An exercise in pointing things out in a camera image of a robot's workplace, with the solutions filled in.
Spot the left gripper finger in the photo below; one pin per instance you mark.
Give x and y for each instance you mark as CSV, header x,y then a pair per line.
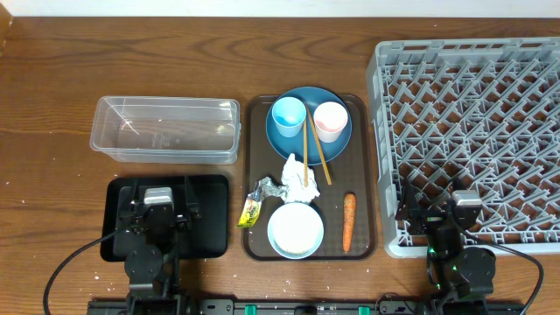
x,y
134,193
191,199

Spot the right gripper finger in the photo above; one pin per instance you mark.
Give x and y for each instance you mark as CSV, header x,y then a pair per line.
x,y
409,207
458,185

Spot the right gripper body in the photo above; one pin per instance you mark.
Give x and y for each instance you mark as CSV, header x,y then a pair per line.
x,y
428,222

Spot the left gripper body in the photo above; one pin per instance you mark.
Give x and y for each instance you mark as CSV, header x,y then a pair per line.
x,y
159,241

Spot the orange carrot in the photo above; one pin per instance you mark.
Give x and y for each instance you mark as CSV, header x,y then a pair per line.
x,y
349,214

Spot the foil snack wrapper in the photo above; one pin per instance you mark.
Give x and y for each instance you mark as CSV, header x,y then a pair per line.
x,y
264,188

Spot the white tissue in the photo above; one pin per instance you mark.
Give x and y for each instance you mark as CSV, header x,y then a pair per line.
x,y
293,181

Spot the light blue bowl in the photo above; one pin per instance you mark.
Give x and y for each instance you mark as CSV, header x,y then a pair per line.
x,y
295,231

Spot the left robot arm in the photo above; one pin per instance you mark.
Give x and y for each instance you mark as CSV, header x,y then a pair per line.
x,y
153,268

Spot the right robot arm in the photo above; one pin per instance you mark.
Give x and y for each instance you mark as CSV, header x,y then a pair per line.
x,y
464,276

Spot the black waste tray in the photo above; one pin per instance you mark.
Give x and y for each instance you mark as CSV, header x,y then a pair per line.
x,y
207,238

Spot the grey dishwasher rack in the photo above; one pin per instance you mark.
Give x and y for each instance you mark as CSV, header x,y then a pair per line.
x,y
484,111

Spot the clear plastic bin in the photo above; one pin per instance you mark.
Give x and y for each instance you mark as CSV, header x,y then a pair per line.
x,y
167,130

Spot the brown serving tray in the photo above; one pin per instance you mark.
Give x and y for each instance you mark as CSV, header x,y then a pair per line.
x,y
350,173

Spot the right wooden chopstick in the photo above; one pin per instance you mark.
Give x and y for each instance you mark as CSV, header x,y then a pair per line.
x,y
319,147

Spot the wooden chopstick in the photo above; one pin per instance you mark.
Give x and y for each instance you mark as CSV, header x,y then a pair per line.
x,y
319,147
305,157

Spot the dark blue plate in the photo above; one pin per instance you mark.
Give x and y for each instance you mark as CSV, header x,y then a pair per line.
x,y
312,97

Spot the pink cup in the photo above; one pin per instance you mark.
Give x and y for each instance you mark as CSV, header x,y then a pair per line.
x,y
330,118

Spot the left wooden chopstick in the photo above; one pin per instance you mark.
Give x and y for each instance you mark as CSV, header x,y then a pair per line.
x,y
305,157

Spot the light blue cup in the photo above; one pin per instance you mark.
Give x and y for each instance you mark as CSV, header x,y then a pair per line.
x,y
288,114

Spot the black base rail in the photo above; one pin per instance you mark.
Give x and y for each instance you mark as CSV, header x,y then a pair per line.
x,y
382,307

